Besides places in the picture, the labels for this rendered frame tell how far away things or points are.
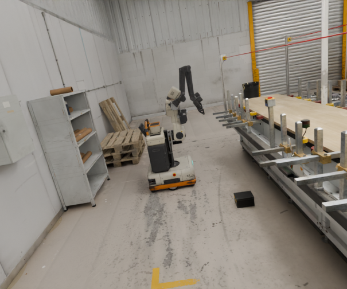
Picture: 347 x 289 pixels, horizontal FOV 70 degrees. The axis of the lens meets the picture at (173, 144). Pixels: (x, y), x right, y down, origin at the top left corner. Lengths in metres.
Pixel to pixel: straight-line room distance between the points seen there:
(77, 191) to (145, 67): 6.58
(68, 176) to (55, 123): 0.72
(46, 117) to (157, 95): 6.46
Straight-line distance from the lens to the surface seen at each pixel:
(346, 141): 1.54
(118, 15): 9.74
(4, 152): 2.70
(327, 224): 2.48
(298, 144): 2.01
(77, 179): 3.57
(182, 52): 9.43
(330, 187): 2.13
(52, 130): 3.46
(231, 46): 9.68
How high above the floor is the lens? 1.62
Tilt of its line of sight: 17 degrees down
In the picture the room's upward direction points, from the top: 10 degrees counter-clockwise
